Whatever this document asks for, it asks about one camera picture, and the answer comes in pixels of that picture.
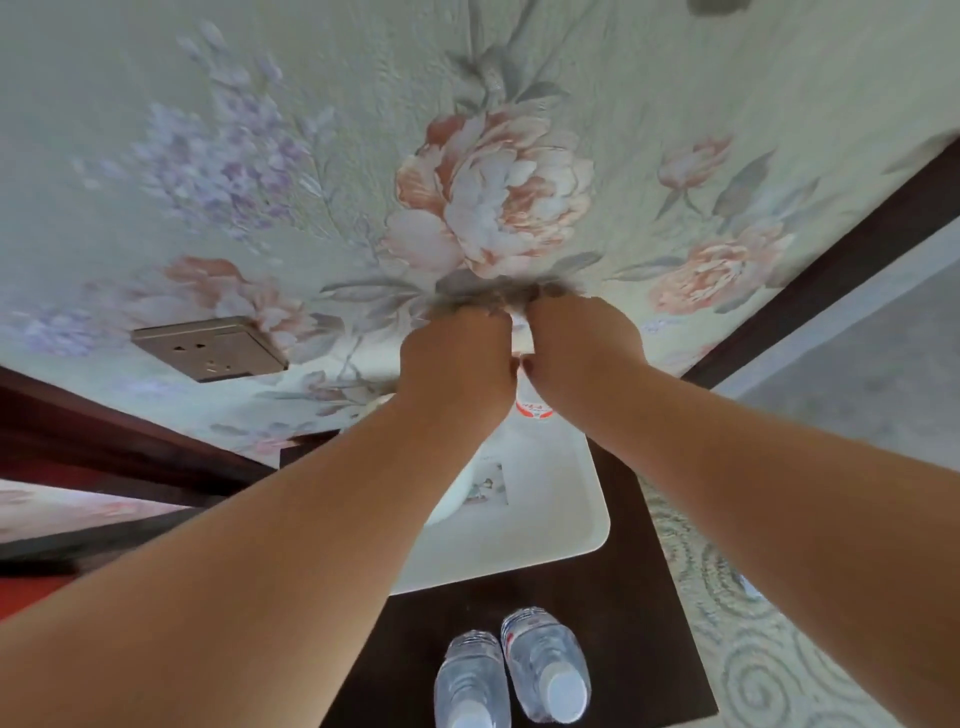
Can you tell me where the clear plastic water bottle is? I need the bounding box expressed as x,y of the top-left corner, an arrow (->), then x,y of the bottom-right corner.
500,606 -> 593,726
432,630 -> 513,728

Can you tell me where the person's left forearm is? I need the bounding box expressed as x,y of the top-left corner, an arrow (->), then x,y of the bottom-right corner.
0,390 -> 513,728

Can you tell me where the white bottle with red label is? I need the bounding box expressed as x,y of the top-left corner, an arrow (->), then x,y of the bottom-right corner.
510,310 -> 557,421

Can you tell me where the white printed ceramic cup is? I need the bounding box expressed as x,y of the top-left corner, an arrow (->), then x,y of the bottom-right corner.
424,448 -> 513,528

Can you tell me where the dark wooden door frame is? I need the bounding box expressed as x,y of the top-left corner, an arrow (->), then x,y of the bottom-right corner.
681,133 -> 960,392

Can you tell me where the dark wooden headboard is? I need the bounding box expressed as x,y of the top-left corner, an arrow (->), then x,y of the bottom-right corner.
0,364 -> 280,580

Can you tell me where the bronze wall socket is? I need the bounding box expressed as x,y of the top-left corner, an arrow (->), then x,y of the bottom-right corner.
130,315 -> 291,384

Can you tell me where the person's left hand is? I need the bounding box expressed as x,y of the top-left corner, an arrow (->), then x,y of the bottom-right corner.
395,303 -> 522,423

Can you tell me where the person's right hand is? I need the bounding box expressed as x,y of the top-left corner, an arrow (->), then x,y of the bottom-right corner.
521,294 -> 655,430

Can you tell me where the person's right forearm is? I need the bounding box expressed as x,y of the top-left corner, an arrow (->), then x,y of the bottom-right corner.
568,366 -> 960,728

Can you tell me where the dark wooden side table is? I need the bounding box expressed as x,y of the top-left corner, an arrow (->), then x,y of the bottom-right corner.
279,429 -> 721,728

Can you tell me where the white rectangular tray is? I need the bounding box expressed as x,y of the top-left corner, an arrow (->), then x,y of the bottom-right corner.
389,417 -> 612,598

